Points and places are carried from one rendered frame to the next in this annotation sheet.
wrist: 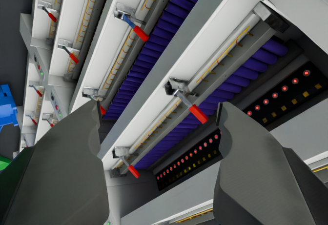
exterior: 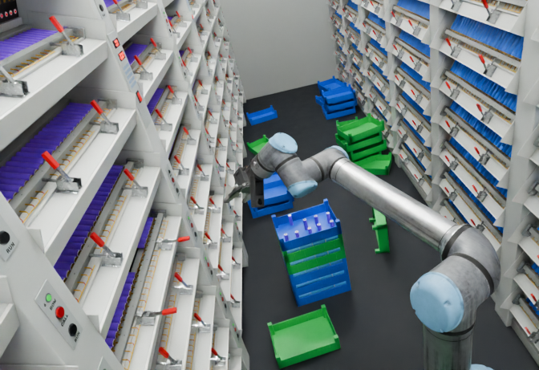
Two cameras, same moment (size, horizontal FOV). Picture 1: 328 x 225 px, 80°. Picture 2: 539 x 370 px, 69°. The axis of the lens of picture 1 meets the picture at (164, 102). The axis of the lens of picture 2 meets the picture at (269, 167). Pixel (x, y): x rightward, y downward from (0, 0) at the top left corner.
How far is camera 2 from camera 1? 143 cm
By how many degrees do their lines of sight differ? 42
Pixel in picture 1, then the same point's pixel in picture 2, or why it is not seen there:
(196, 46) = (200, 225)
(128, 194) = not seen: hidden behind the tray
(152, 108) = (202, 201)
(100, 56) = (216, 228)
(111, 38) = (214, 236)
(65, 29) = (228, 247)
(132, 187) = not seen: hidden behind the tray
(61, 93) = (226, 209)
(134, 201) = not seen: hidden behind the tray
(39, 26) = (237, 255)
